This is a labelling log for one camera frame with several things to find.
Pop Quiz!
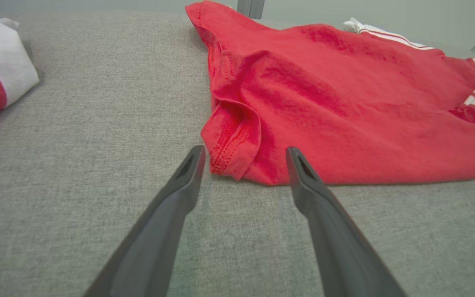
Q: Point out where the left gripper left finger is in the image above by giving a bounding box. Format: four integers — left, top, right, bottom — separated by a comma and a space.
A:
83, 145, 207, 297

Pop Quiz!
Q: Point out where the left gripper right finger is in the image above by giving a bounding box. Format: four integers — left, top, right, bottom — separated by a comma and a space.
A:
286, 146, 407, 297

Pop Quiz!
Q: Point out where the red Bulls jersey striped trim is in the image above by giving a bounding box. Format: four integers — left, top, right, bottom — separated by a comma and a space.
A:
185, 0, 475, 187

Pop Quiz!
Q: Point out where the grey partition post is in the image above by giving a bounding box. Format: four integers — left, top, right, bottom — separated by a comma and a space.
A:
237, 0, 266, 19

